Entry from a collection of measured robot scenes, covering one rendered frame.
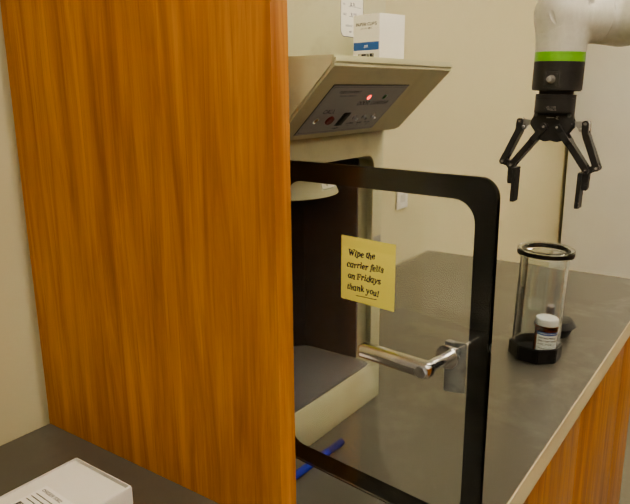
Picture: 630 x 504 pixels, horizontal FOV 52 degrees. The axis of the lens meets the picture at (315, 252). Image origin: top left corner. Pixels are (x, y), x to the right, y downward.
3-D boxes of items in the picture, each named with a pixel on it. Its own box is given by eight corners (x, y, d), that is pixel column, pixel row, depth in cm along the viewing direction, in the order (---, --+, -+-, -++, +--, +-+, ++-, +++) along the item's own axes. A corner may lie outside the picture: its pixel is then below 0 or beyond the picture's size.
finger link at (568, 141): (556, 126, 129) (563, 122, 128) (588, 173, 127) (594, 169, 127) (551, 127, 126) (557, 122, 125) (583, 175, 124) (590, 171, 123)
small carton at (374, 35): (352, 61, 91) (353, 15, 89) (378, 62, 94) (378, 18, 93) (379, 59, 87) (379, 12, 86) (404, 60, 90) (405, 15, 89)
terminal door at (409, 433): (281, 446, 91) (274, 158, 81) (479, 545, 71) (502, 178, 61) (276, 449, 90) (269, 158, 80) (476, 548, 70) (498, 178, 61)
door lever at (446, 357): (384, 348, 74) (384, 326, 73) (458, 371, 68) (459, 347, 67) (354, 363, 70) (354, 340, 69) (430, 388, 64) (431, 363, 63)
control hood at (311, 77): (255, 142, 80) (253, 57, 78) (384, 128, 106) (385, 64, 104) (333, 145, 74) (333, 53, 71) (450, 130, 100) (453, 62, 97)
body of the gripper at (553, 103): (528, 92, 125) (523, 141, 127) (574, 93, 121) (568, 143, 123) (539, 92, 131) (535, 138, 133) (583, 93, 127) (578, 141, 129)
